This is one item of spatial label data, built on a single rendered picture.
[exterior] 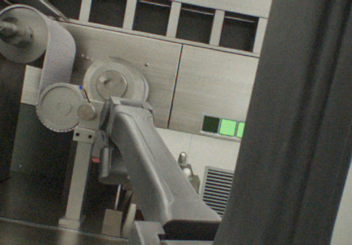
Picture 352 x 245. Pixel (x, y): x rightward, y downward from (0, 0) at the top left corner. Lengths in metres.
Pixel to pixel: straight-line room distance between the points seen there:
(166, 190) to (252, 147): 0.17
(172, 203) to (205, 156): 3.29
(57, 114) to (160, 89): 0.42
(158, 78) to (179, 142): 2.38
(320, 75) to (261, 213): 0.08
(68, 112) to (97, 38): 0.41
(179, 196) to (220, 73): 0.94
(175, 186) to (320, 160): 0.20
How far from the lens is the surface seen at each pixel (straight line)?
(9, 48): 1.03
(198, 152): 3.62
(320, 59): 0.19
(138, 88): 0.92
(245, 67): 1.28
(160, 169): 0.40
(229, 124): 1.26
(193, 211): 0.34
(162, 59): 1.26
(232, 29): 1.37
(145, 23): 1.36
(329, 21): 0.20
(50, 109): 0.98
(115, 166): 0.63
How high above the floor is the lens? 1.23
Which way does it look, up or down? 3 degrees down
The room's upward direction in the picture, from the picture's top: 10 degrees clockwise
